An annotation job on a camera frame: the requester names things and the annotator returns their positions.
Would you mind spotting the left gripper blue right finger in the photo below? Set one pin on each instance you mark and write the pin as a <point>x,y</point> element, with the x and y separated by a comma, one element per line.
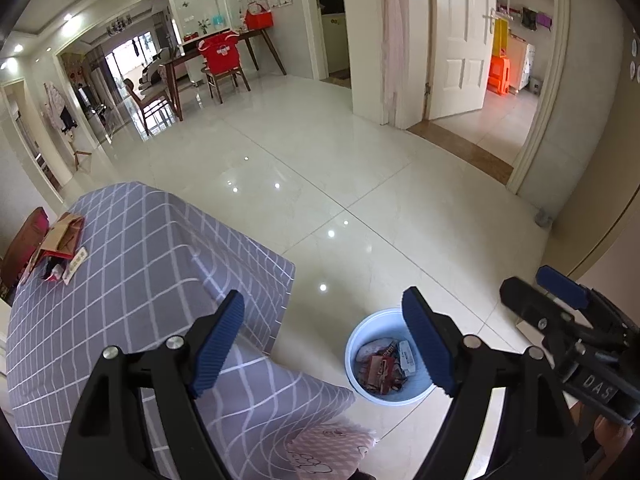
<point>435,336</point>

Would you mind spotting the patterned paper strip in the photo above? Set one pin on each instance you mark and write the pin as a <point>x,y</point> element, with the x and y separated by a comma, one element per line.
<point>71,268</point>

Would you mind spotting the orange plastic stool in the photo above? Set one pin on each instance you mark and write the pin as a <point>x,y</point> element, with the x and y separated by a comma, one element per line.
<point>499,75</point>

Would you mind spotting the white panel door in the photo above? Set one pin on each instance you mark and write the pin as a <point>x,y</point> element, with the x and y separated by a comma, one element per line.
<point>462,45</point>

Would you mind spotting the wooden dining chair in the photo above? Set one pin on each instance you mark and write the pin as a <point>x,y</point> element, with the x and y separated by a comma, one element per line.
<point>155,98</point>

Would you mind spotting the pink patterned under cloth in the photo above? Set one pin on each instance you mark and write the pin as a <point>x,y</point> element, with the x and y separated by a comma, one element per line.
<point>333,450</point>

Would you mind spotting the chair with red shirt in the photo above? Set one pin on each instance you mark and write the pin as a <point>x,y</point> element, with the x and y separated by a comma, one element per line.
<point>221,60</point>

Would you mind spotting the brown cardboard box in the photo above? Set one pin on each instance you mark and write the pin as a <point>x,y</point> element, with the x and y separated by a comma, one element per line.
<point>58,247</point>

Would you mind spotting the wooden dining table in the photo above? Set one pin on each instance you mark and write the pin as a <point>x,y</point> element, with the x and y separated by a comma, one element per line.
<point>169,68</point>

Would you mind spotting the dark red bench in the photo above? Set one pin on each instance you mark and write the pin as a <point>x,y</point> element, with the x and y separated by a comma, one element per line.
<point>21,249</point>

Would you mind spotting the light blue trash bin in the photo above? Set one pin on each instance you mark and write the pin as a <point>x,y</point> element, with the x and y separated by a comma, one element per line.
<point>385,333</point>

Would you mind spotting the pink lace curtain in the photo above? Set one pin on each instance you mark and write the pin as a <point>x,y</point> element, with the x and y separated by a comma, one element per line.
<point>396,53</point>

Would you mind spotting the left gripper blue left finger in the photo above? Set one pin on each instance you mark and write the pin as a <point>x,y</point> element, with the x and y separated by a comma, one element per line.
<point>214,336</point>

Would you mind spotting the red snack bag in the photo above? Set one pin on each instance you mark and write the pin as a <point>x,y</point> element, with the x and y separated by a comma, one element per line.
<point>379,375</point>

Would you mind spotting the grey checked tablecloth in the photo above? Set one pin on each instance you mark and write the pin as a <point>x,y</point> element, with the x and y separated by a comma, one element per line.
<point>155,264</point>

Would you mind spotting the coat rack with clothes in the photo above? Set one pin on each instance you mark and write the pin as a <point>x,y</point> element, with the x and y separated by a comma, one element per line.
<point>60,118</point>

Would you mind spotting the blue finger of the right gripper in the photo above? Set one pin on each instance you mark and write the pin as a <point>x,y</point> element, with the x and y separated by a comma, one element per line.
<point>562,287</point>

